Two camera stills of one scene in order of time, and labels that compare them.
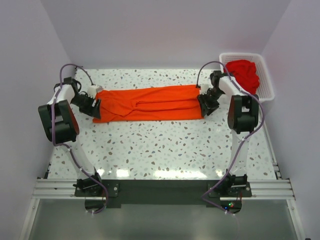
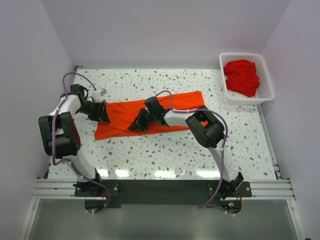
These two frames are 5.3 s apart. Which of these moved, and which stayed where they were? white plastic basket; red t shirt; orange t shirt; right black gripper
Moved: right black gripper; orange t shirt
Stayed: white plastic basket; red t shirt
